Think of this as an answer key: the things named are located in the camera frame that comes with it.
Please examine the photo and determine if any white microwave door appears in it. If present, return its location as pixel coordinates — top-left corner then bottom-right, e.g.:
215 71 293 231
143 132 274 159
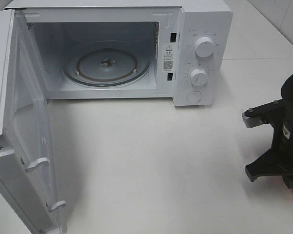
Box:
0 9 66 234

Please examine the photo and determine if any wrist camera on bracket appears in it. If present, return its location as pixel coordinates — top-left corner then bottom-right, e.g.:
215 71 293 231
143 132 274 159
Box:
242 99 285 128

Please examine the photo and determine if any glass turntable plate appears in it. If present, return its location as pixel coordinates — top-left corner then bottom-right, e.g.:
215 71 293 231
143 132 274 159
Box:
62 40 151 87

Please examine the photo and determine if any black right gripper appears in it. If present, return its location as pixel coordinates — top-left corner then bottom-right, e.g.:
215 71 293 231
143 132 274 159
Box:
245 104 293 191

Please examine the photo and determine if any white lower control knob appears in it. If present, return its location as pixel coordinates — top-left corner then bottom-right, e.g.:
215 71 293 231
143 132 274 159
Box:
190 68 208 86

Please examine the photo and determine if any white upper control knob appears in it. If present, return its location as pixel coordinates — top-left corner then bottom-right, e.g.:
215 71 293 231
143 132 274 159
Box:
195 36 215 58

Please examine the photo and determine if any white control knob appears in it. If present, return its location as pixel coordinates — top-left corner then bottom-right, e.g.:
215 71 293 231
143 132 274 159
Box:
195 36 215 58
190 68 208 86

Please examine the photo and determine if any warning label sticker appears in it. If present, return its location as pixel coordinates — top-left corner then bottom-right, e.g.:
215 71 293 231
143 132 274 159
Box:
162 43 175 72

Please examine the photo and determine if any white microwave oven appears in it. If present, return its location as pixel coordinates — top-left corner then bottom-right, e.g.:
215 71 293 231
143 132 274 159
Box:
6 0 233 106

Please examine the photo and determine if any white door release button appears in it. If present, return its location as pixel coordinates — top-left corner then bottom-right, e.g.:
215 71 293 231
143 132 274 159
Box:
187 91 202 103

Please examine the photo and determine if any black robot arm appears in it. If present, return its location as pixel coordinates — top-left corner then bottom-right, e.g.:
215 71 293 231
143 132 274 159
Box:
242 74 293 189

